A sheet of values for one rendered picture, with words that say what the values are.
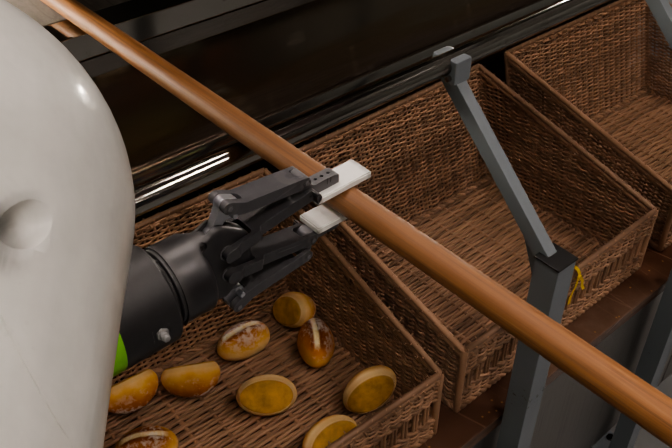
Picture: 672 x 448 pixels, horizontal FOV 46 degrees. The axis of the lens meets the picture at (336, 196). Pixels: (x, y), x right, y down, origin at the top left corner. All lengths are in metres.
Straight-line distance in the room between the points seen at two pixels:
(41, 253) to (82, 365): 0.03
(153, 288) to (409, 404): 0.64
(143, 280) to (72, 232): 0.48
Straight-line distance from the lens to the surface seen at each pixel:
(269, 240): 0.77
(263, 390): 1.34
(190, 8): 1.26
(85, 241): 0.19
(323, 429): 1.28
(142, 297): 0.66
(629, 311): 1.64
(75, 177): 0.19
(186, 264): 0.69
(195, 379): 1.37
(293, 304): 1.44
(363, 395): 1.34
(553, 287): 1.13
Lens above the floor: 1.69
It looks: 38 degrees down
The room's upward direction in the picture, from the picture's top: straight up
